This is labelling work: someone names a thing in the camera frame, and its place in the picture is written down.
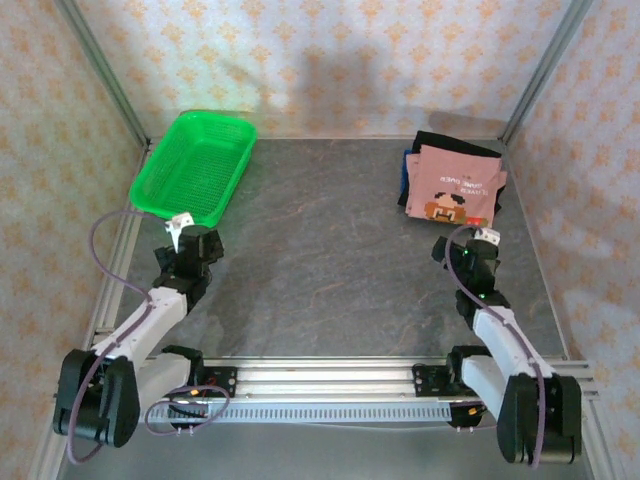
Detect pink printed t-shirt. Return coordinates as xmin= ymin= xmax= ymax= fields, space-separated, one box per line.
xmin=403 ymin=142 xmax=509 ymax=229

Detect green plastic basket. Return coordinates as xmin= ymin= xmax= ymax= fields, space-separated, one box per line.
xmin=128 ymin=109 xmax=259 ymax=227

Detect blue folded t-shirt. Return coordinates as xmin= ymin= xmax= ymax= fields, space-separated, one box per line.
xmin=399 ymin=148 xmax=416 ymax=194

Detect black folded t-shirt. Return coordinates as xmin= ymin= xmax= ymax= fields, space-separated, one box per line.
xmin=397 ymin=130 xmax=504 ymax=226

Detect wide aluminium mounting beam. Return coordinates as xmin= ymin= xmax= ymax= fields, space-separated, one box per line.
xmin=52 ymin=357 xmax=599 ymax=401

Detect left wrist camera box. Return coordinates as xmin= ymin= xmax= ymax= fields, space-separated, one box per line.
xmin=163 ymin=211 xmax=196 ymax=251

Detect aluminium side rail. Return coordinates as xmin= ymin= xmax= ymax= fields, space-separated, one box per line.
xmin=79 ymin=139 xmax=164 ymax=361

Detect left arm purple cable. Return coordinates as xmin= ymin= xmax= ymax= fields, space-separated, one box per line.
xmin=66 ymin=209 xmax=232 ymax=466

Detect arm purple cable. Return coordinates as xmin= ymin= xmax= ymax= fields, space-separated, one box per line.
xmin=66 ymin=209 xmax=232 ymax=466
xmin=443 ymin=224 xmax=549 ymax=470

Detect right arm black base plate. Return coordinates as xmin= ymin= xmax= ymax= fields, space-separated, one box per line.
xmin=412 ymin=363 xmax=454 ymax=400

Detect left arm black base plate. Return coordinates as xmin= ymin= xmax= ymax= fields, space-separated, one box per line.
xmin=164 ymin=366 xmax=238 ymax=400

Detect left base power wires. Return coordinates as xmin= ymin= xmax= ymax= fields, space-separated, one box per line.
xmin=169 ymin=379 xmax=221 ymax=419

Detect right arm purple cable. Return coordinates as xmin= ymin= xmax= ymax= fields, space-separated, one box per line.
xmin=443 ymin=224 xmax=549 ymax=470

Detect aluminium frame post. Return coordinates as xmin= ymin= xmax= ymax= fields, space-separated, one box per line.
xmin=54 ymin=0 xmax=151 ymax=146
xmin=499 ymin=0 xmax=594 ymax=146

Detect slotted grey cable duct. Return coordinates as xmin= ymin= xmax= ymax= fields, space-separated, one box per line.
xmin=139 ymin=403 xmax=454 ymax=425

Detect aluminium frame leg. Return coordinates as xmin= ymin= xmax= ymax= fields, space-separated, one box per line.
xmin=572 ymin=399 xmax=616 ymax=480
xmin=29 ymin=399 xmax=76 ymax=480

